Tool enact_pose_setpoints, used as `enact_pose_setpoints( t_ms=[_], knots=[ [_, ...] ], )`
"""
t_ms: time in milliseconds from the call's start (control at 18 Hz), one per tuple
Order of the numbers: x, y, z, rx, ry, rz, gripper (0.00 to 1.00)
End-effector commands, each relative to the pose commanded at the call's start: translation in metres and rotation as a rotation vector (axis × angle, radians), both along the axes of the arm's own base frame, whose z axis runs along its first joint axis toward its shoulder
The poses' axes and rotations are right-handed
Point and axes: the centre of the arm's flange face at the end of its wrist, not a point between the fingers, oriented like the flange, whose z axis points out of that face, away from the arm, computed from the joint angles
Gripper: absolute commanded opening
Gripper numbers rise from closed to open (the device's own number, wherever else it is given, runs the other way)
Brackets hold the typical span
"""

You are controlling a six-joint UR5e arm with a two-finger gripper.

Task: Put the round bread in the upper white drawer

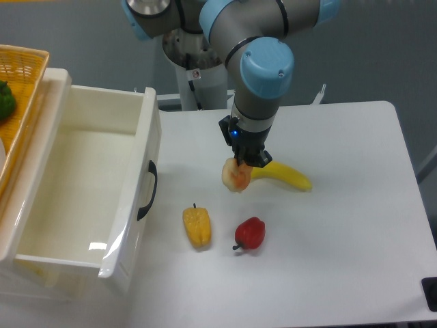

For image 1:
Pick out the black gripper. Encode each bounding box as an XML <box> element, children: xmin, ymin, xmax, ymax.
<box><xmin>218</xmin><ymin>115</ymin><xmax>272</xmax><ymax>168</ymax></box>

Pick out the round glazed bread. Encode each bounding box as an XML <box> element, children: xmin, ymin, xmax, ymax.
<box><xmin>221</xmin><ymin>158</ymin><xmax>253</xmax><ymax>193</ymax></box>

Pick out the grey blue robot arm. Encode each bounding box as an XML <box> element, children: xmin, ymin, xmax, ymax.
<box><xmin>121</xmin><ymin>1</ymin><xmax>341</xmax><ymax>167</ymax></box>

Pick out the open white upper drawer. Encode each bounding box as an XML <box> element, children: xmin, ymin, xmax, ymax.
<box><xmin>16</xmin><ymin>86</ymin><xmax>160</xmax><ymax>279</ymax></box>

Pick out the white drawer cabinet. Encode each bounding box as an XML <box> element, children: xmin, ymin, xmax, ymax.
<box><xmin>0</xmin><ymin>68</ymin><xmax>137</xmax><ymax>301</ymax></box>

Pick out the yellow banana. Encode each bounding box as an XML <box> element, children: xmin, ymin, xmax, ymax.
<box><xmin>251</xmin><ymin>161</ymin><xmax>313</xmax><ymax>191</ymax></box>

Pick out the red bell pepper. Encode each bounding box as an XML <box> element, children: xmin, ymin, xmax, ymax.
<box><xmin>232</xmin><ymin>217</ymin><xmax>266</xmax><ymax>251</ymax></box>

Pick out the yellow bell pepper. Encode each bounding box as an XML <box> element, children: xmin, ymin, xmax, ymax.
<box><xmin>182</xmin><ymin>203</ymin><xmax>212</xmax><ymax>248</ymax></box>

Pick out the black object at table edge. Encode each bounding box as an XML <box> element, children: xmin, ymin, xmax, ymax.
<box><xmin>421</xmin><ymin>277</ymin><xmax>437</xmax><ymax>312</ymax></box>

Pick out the yellow woven basket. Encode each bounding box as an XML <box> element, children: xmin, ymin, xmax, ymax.
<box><xmin>1</xmin><ymin>44</ymin><xmax>50</xmax><ymax>194</ymax></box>

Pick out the green bell pepper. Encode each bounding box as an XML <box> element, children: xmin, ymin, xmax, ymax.
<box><xmin>0</xmin><ymin>81</ymin><xmax>16</xmax><ymax>120</ymax></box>

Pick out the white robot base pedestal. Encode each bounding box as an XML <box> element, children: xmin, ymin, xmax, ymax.
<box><xmin>161</xmin><ymin>28</ymin><xmax>236</xmax><ymax>111</ymax></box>

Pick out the black drawer handle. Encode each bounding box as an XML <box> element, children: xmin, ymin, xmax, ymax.
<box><xmin>137</xmin><ymin>160</ymin><xmax>158</xmax><ymax>221</ymax></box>

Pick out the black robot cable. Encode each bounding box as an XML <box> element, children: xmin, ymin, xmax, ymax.
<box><xmin>185</xmin><ymin>53</ymin><xmax>203</xmax><ymax>111</ymax></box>

